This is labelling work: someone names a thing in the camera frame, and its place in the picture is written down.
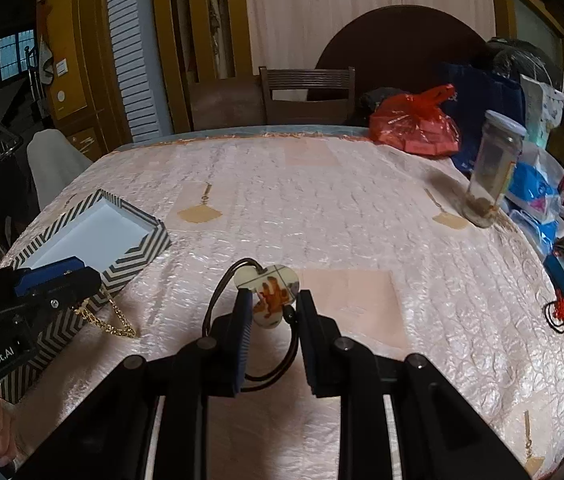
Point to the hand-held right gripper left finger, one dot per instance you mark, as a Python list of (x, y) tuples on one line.
[(243, 340)]

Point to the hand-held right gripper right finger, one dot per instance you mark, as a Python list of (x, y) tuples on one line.
[(307, 345)]

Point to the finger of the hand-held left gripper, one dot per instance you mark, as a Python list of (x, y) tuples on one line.
[(67, 295), (49, 272)]

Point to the black white striped box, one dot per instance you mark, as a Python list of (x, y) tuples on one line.
[(132, 255)]

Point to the white covered chair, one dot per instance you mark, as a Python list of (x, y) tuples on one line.
[(54, 165)]

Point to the window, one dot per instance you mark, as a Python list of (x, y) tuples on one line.
[(14, 55)]

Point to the brown padded chair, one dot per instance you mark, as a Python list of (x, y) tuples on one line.
[(224, 105)]

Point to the white louvered door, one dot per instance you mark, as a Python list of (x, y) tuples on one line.
[(134, 50)]

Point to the red plastic bag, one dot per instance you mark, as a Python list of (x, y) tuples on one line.
[(414, 125)]

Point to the clear glass jar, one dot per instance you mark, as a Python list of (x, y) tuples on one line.
[(491, 175)]

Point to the red knot ornament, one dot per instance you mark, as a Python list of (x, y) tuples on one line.
[(561, 310)]

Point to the dark wooden slatted chair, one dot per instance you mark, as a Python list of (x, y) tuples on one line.
[(307, 82)]

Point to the blue plastic packets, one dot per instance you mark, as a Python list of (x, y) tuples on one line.
[(531, 185)]

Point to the dark blue bag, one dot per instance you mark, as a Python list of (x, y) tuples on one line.
[(476, 100)]

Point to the round dark wooden tabletop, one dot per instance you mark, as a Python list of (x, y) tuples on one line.
[(396, 45)]

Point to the dark wine bottle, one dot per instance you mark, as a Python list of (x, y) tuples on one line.
[(561, 137)]

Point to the white paper bag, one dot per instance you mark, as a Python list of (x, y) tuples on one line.
[(541, 105)]

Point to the black plastic bag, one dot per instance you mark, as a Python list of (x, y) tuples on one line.
[(524, 60)]

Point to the wall light switch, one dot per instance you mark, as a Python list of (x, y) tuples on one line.
[(62, 67)]

